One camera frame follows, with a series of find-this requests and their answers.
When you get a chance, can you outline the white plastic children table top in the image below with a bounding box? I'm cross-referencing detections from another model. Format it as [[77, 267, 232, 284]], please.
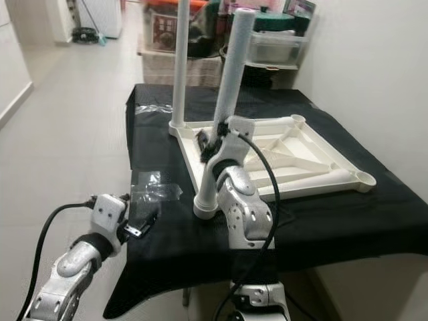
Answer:
[[169, 115, 377, 220]]

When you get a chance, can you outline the clear tape patch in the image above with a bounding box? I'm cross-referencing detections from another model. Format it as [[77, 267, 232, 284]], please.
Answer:
[[130, 171, 183, 205]]

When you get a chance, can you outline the black wok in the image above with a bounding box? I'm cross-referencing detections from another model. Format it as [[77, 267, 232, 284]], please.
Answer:
[[217, 45, 298, 88]]

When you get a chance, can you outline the black plastic bag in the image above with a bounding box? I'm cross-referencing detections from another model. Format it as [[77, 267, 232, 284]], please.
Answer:
[[189, 3, 231, 58]]

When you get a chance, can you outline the clear plastic storage box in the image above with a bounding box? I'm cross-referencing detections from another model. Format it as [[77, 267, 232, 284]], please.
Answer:
[[247, 30, 308, 66]]

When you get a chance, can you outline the dark green round lid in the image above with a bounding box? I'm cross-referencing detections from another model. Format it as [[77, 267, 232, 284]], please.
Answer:
[[254, 12, 298, 31]]

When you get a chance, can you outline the teal head broom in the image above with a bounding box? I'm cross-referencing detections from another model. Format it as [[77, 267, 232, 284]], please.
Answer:
[[80, 0, 108, 46]]

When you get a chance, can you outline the pink plastic container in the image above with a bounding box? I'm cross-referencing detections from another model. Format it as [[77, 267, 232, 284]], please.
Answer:
[[224, 0, 285, 15]]

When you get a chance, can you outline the black tablecloth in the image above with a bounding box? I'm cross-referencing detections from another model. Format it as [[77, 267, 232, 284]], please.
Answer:
[[104, 84, 428, 320]]

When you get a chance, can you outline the white refrigerator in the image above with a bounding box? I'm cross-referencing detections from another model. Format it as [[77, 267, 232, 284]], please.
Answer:
[[80, 0, 124, 37]]

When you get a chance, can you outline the dark printed box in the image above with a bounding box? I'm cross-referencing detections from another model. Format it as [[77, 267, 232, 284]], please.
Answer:
[[284, 0, 316, 19]]

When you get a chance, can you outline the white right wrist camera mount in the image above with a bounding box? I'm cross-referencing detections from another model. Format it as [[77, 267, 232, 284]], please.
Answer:
[[211, 115, 258, 178]]

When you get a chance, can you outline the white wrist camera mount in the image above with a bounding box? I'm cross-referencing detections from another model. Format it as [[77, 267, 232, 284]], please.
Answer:
[[211, 115, 258, 178], [92, 194, 129, 255]]

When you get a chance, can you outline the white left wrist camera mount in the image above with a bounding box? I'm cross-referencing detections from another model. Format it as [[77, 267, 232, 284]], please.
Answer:
[[92, 194, 129, 255]]

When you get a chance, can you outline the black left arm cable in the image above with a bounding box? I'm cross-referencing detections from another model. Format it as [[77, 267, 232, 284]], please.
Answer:
[[17, 199, 101, 321]]

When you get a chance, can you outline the black coiled cable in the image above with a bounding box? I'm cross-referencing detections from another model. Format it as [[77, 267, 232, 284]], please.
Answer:
[[72, 27, 101, 44]]

